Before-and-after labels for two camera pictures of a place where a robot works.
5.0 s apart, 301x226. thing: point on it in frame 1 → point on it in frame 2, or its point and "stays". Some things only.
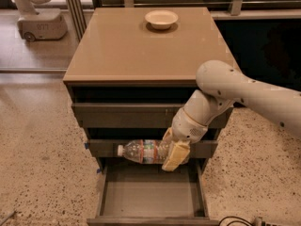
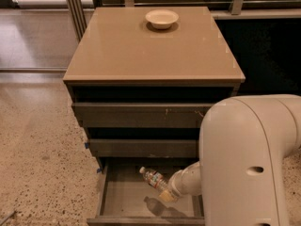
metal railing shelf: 227,2 stays
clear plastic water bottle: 143,151 → 155,179
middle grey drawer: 150,148 stays
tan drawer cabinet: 132,70 stays
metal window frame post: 75,8 stays
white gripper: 187,127 → 176,182
